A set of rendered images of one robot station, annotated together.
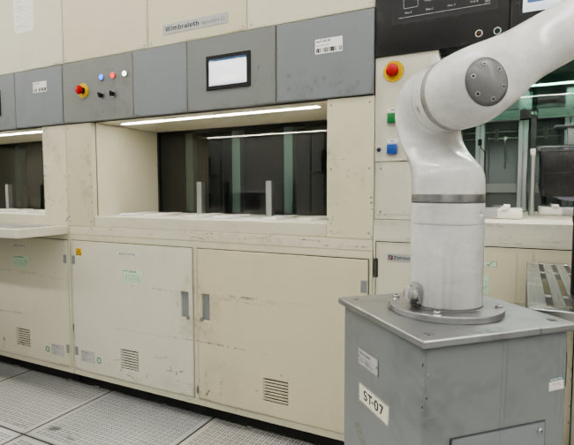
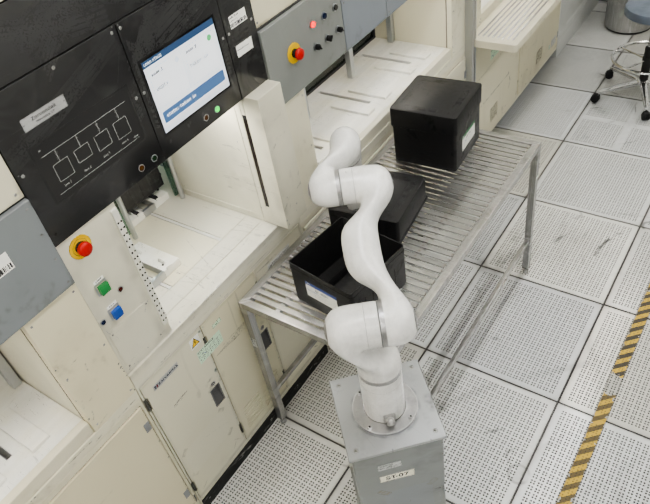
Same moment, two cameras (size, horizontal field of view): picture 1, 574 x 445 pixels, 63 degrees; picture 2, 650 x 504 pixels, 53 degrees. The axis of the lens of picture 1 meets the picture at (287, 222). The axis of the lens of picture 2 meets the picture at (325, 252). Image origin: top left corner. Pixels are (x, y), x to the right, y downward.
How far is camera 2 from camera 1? 174 cm
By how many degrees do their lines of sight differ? 77
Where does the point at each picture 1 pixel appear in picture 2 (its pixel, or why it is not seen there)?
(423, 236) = (392, 395)
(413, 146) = (366, 361)
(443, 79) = (407, 335)
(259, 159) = not seen: outside the picture
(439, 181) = (396, 369)
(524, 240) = (228, 290)
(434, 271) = (399, 403)
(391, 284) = (165, 402)
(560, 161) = not seen: hidden behind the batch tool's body
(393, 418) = (418, 469)
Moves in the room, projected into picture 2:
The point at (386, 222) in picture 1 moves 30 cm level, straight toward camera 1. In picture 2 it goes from (140, 367) to (227, 386)
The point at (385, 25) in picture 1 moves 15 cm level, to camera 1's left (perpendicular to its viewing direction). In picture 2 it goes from (49, 209) to (21, 252)
